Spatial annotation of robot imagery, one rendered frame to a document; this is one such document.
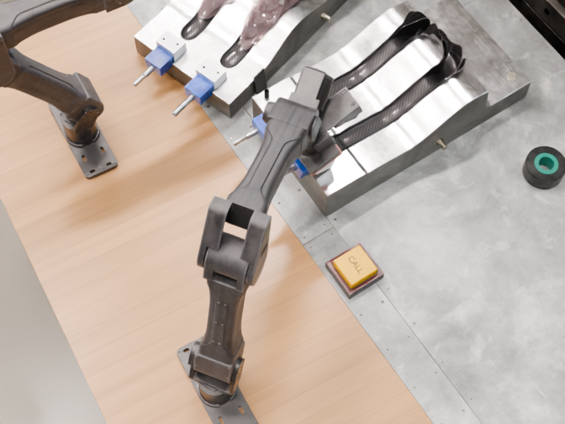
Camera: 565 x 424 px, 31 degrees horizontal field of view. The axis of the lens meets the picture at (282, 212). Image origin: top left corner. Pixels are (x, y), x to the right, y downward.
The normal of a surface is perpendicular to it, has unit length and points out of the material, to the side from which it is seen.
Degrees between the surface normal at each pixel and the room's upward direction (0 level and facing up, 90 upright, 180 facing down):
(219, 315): 71
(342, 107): 21
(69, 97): 80
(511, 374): 0
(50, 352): 0
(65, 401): 0
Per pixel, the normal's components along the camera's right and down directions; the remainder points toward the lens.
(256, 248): -0.29, 0.39
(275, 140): 0.07, -0.60
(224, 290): -0.35, 0.64
